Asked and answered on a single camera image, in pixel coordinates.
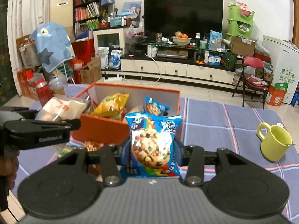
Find floor-standing air conditioner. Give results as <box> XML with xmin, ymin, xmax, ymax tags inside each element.
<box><xmin>49</xmin><ymin>0</ymin><xmax>74</xmax><ymax>28</ymax></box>

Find red storage box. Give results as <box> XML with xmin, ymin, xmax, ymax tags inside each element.
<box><xmin>70</xmin><ymin>40</ymin><xmax>95</xmax><ymax>64</ymax></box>

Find black television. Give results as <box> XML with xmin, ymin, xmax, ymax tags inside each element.
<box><xmin>144</xmin><ymin>0</ymin><xmax>224</xmax><ymax>39</ymax></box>

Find orange paper bag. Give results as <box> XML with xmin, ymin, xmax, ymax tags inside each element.
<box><xmin>266</xmin><ymin>84</ymin><xmax>288</xmax><ymax>106</ymax></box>

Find white blue bag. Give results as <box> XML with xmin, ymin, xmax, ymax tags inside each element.
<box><xmin>109</xmin><ymin>49</ymin><xmax>122</xmax><ymax>70</ymax></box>

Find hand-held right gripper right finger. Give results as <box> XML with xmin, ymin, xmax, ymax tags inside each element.
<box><xmin>173</xmin><ymin>136</ymin><xmax>250</xmax><ymax>186</ymax></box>

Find red folding chair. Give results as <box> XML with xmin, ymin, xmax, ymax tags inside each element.
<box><xmin>232</xmin><ymin>55</ymin><xmax>271</xmax><ymax>109</ymax></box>

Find red soda can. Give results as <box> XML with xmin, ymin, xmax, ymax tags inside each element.
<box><xmin>36</xmin><ymin>83</ymin><xmax>53</xmax><ymax>108</ymax></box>

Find fruit bowl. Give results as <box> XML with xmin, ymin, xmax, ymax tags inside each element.
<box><xmin>171</xmin><ymin>36</ymin><xmax>192</xmax><ymax>46</ymax></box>

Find yellow-green mug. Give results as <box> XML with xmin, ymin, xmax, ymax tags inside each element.
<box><xmin>257</xmin><ymin>122</ymin><xmax>293</xmax><ymax>162</ymax></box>

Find dark green bag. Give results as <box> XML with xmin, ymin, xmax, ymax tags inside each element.
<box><xmin>221</xmin><ymin>52</ymin><xmax>237</xmax><ymax>70</ymax></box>

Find white glass-door cabinet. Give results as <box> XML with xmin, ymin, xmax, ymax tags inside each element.
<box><xmin>93</xmin><ymin>27</ymin><xmax>125</xmax><ymax>69</ymax></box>

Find white plastic bag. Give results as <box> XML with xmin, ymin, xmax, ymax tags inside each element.
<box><xmin>97</xmin><ymin>47</ymin><xmax>110</xmax><ymax>69</ymax></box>

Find white curtain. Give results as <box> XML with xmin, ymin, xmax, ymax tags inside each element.
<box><xmin>7</xmin><ymin>0</ymin><xmax>52</xmax><ymax>63</ymax></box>

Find white black television stand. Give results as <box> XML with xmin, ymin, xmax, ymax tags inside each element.
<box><xmin>120</xmin><ymin>41</ymin><xmax>236</xmax><ymax>83</ymax></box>

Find red gift boxes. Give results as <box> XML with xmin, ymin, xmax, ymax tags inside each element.
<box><xmin>16</xmin><ymin>69</ymin><xmax>39</xmax><ymax>101</ymax></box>

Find white power strip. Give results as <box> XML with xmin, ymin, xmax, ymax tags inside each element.
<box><xmin>104</xmin><ymin>75</ymin><xmax>123</xmax><ymax>83</ymax></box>

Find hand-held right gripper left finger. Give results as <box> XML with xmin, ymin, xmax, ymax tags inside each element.
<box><xmin>57</xmin><ymin>138</ymin><xmax>131</xmax><ymax>187</ymax></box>

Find silver media player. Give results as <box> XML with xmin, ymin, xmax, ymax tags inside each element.
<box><xmin>157</xmin><ymin>50</ymin><xmax>188</xmax><ymax>59</ymax></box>

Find white refrigerator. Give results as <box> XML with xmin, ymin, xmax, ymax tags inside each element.
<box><xmin>263</xmin><ymin>35</ymin><xmax>299</xmax><ymax>104</ymax></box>

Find green stacking bins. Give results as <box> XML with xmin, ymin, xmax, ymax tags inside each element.
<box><xmin>227</xmin><ymin>2</ymin><xmax>255</xmax><ymax>42</ymax></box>

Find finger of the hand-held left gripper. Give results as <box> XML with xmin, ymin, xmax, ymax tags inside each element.
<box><xmin>0</xmin><ymin>106</ymin><xmax>44</xmax><ymax>121</ymax></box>
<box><xmin>5</xmin><ymin>119</ymin><xmax>81</xmax><ymax>134</ymax></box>

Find blue plaid tablecloth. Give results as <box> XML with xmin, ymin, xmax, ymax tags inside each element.
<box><xmin>14</xmin><ymin>84</ymin><xmax>299</xmax><ymax>224</ymax></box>

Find blue shark-shaped cloth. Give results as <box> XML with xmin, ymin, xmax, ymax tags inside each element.
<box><xmin>30</xmin><ymin>22</ymin><xmax>76</xmax><ymax>73</ymax></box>

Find white orange-print snack bag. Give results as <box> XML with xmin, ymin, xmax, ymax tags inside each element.
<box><xmin>35</xmin><ymin>97</ymin><xmax>88</xmax><ymax>122</ymax></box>

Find dark bookshelf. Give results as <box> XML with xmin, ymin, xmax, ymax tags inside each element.
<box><xmin>72</xmin><ymin>0</ymin><xmax>109</xmax><ymax>38</ymax></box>

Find orange snack packet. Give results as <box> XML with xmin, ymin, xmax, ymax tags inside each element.
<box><xmin>84</xmin><ymin>141</ymin><xmax>104</xmax><ymax>152</ymax></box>

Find pale green snack packet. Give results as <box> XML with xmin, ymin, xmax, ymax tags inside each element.
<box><xmin>57</xmin><ymin>146</ymin><xmax>81</xmax><ymax>158</ymax></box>

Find small cardboard box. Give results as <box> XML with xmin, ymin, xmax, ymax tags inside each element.
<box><xmin>80</xmin><ymin>57</ymin><xmax>102</xmax><ymax>84</ymax></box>

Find blue cookie packet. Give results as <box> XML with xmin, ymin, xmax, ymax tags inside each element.
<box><xmin>119</xmin><ymin>112</ymin><xmax>183</xmax><ymax>178</ymax></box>
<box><xmin>142</xmin><ymin>97</ymin><xmax>170</xmax><ymax>116</ymax></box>

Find orange cardboard box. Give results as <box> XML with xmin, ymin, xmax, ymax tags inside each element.
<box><xmin>70</xmin><ymin>82</ymin><xmax>181</xmax><ymax>145</ymax></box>

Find blue white carton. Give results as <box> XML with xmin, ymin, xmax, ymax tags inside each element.
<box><xmin>209</xmin><ymin>30</ymin><xmax>222</xmax><ymax>50</ymax></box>

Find person's left hand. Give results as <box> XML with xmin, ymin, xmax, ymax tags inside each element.
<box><xmin>3</xmin><ymin>151</ymin><xmax>20</xmax><ymax>190</ymax></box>

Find yellow snack packet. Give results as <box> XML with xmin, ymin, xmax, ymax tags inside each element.
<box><xmin>91</xmin><ymin>93</ymin><xmax>130</xmax><ymax>118</ymax></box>

